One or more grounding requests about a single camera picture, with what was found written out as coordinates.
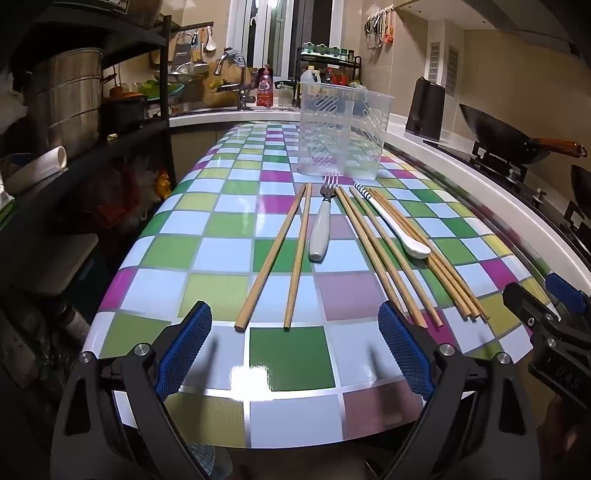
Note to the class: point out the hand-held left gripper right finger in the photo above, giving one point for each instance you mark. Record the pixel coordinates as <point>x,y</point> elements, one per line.
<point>406,350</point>

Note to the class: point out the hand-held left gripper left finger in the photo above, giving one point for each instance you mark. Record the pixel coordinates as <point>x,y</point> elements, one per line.
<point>184,350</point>

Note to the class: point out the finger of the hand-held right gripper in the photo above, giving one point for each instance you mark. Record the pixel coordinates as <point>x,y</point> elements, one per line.
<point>524,302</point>
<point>565,288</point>

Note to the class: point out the clear plastic utensil holder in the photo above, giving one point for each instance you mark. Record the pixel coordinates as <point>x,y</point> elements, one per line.
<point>341,138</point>

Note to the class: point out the person's right hand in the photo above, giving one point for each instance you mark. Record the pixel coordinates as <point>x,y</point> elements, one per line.
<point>568,438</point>

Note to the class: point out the checkered colourful tablecloth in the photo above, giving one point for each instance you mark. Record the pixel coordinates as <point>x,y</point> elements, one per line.
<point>286,360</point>

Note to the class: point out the black gas stove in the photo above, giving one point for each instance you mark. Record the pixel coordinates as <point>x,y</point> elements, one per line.
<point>521,180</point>

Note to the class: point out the grey flat board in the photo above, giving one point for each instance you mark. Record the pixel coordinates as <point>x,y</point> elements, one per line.
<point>55,263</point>

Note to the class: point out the black electric kettle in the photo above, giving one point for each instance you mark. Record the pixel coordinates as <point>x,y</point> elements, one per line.
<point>425,110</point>

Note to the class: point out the black metal shelf rack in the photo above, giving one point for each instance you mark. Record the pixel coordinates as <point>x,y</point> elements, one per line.
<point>138,134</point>

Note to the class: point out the white plastic pipe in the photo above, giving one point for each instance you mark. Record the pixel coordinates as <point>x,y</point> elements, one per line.
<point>41,168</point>

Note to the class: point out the steel kitchen sink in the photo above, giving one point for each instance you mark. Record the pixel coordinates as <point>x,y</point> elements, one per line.
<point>207,110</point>

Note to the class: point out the black pot orange lid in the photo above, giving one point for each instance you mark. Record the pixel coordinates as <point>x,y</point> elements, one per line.
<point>122,113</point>

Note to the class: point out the wooden cutting board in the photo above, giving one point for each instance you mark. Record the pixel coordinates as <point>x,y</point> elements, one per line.
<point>214,92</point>

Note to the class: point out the green plastic bowls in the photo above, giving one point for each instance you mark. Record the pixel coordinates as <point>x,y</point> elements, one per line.
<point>161,88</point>

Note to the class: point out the chrome kitchen faucet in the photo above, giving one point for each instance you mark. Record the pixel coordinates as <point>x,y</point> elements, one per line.
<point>242,87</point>

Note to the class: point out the grey range hood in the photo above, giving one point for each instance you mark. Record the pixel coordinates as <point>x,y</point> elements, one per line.
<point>508,23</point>

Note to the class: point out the red dish soap bottle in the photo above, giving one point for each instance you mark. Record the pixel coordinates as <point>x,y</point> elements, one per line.
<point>264,90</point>

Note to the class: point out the clear jar green lid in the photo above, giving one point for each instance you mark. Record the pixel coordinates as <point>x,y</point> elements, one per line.
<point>285,94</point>

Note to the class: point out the large steel stockpot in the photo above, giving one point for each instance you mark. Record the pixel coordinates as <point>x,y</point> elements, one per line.
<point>64,101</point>

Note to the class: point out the dark soy sauce bottle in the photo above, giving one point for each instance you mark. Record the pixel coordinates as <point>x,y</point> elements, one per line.
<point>330,74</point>

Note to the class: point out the black spice rack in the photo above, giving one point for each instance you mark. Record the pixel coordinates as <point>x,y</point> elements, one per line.
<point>358,64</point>

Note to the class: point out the yellow cooking oil bottle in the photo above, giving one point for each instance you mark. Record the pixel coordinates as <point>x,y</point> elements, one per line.
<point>311,74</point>

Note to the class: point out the metal hanging grater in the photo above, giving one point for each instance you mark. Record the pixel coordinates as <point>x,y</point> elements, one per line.
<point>182,48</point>

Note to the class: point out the hanging kitchen scissors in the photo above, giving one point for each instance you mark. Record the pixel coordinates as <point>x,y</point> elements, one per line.
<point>371,32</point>

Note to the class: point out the white hanging ladle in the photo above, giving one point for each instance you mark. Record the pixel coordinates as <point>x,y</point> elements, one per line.
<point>210,41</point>

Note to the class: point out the row of spice jars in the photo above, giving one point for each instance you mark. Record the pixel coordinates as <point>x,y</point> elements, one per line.
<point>328,48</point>

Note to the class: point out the white framed window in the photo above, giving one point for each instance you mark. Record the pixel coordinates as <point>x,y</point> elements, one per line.
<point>277,32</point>

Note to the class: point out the white wall vent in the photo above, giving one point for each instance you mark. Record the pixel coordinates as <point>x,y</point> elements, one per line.
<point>434,62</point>
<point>452,71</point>

